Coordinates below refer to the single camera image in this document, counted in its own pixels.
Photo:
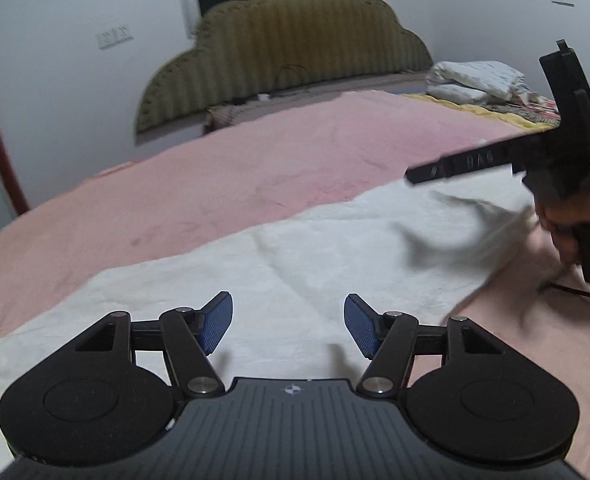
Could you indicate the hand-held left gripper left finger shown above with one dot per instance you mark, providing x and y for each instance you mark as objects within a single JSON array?
[{"x": 217, "y": 320}]

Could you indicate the brown cloth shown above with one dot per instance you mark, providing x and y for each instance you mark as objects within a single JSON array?
[{"x": 235, "y": 112}]

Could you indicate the olive padded headboard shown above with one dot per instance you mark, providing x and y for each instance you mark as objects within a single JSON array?
[{"x": 285, "y": 35}]

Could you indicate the white blanket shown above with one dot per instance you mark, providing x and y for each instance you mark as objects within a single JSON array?
[{"x": 300, "y": 260}]

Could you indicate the folded white pillows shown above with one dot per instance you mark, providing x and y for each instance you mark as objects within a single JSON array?
[{"x": 475, "y": 77}]

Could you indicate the yellow patterned blanket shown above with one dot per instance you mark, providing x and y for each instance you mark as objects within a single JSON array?
[{"x": 535, "y": 112}]

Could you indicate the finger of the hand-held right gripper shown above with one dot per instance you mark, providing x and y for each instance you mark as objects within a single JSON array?
[{"x": 455, "y": 167}]

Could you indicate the pink blanket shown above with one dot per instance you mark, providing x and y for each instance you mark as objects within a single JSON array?
[{"x": 275, "y": 160}]

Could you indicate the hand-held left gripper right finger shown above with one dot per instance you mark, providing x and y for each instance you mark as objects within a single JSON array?
[{"x": 360, "y": 325}]

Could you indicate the grey mattress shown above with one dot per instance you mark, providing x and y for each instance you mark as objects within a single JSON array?
[{"x": 350, "y": 85}]

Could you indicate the person's right hand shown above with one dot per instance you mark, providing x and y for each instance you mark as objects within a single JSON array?
[{"x": 557, "y": 225}]

